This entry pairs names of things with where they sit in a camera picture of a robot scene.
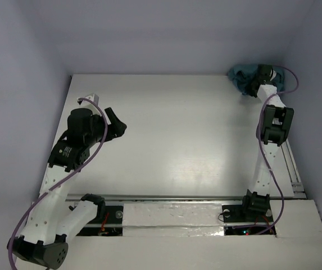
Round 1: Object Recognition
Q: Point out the teal t-shirt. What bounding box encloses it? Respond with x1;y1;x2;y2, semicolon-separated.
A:
228;64;285;96

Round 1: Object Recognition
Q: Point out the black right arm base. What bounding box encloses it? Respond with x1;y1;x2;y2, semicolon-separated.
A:
217;205;276;236

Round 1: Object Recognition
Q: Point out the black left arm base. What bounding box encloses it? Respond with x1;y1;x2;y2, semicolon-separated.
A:
77;205;124;236

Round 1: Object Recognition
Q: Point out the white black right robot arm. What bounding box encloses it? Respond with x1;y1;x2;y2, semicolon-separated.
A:
239;65;294;221

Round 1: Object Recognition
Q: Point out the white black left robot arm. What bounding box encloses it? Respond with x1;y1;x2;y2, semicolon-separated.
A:
7;107;127;269

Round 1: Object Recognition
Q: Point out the white foam cover block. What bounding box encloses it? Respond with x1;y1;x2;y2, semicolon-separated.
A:
122;202;224;237

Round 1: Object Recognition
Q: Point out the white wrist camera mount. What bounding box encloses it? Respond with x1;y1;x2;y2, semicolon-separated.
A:
77;93;99;109

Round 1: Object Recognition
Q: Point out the aluminium front rail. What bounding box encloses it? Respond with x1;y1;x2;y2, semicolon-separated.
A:
65;193;246;202

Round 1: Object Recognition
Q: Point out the aluminium rail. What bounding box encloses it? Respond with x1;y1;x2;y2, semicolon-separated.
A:
65;193;246;202
281;140;307;200

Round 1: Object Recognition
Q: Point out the aluminium right side rail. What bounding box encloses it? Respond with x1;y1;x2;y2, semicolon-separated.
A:
281;140;307;200

